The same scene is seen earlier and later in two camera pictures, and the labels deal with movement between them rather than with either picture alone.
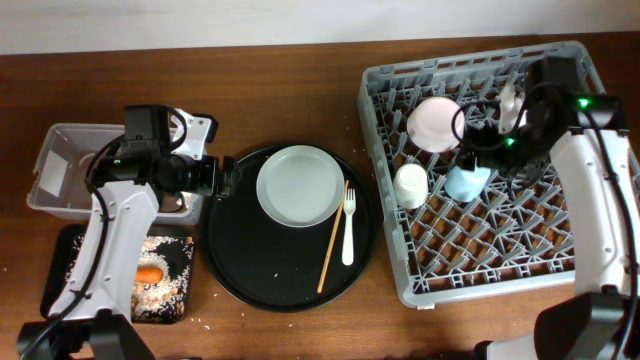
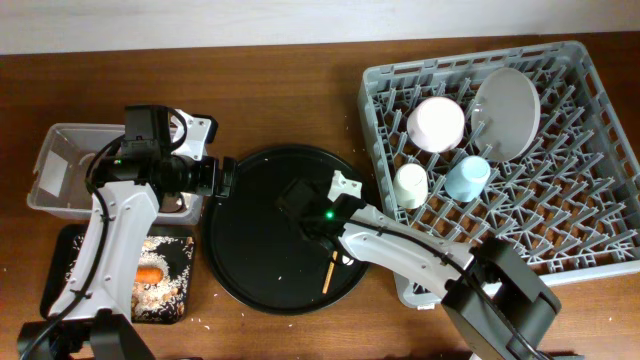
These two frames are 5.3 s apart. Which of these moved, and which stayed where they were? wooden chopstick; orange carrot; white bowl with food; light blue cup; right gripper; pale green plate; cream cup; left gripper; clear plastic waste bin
Moved: right gripper; pale green plate; wooden chopstick
Stayed: clear plastic waste bin; orange carrot; light blue cup; left gripper; white bowl with food; cream cup
